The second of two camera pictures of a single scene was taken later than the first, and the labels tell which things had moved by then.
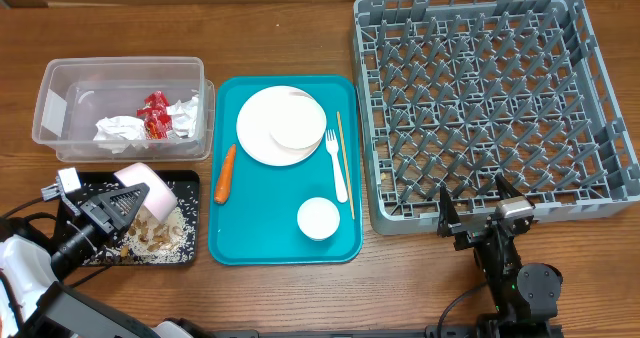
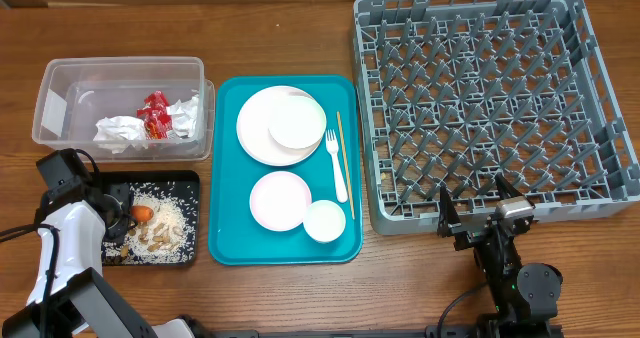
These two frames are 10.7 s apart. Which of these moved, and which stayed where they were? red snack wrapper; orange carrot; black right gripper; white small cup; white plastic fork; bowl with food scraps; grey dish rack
Moved: bowl with food scraps; white small cup; orange carrot
Stayed: black right gripper; white plastic fork; grey dish rack; red snack wrapper
